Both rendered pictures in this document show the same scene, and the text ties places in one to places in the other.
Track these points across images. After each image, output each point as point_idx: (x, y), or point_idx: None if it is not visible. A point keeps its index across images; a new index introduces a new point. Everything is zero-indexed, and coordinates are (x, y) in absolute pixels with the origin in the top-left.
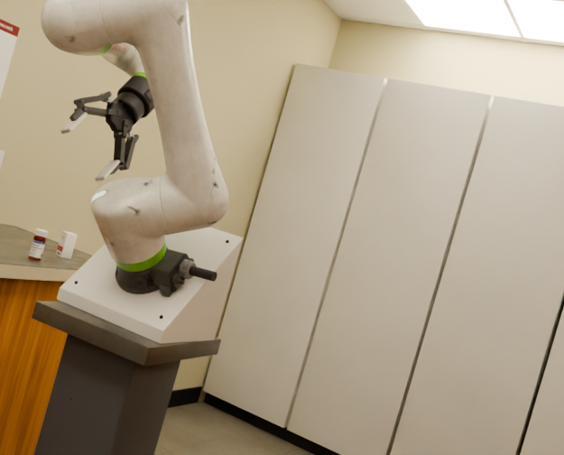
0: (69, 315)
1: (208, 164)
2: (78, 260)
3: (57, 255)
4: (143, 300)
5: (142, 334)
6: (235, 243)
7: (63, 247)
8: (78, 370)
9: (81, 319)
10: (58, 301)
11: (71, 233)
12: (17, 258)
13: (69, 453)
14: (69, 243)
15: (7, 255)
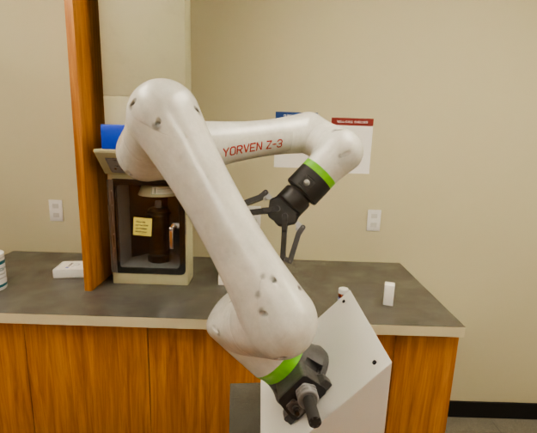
0: (229, 410)
1: (247, 286)
2: (399, 307)
3: (381, 302)
4: (278, 416)
5: None
6: (379, 368)
7: (383, 296)
8: None
9: (232, 418)
10: (254, 384)
11: (391, 283)
12: (323, 312)
13: None
14: (388, 293)
15: (318, 308)
